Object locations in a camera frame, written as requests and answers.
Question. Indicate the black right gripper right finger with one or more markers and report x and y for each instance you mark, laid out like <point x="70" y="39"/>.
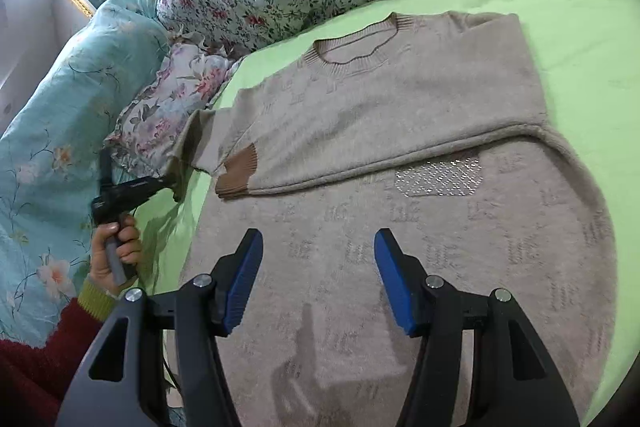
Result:
<point x="514" y="380"/>

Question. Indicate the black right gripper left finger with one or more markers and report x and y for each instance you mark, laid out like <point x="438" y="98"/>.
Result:
<point x="120" y="380"/>

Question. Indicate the beige knit sweater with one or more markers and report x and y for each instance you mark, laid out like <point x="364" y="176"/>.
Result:
<point x="434" y="127"/>

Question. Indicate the left forearm red sleeve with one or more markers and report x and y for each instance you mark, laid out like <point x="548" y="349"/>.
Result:
<point x="34" y="380"/>

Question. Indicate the person's left hand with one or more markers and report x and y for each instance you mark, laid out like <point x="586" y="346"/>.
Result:
<point x="116" y="252"/>

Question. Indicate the teal floral duvet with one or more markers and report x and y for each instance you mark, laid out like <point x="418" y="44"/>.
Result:
<point x="48" y="162"/>

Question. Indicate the pink floral pillow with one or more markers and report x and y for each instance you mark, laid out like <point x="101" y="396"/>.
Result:
<point x="151" y="134"/>

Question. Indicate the light green bed sheet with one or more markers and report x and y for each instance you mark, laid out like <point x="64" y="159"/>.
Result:
<point x="587" y="56"/>

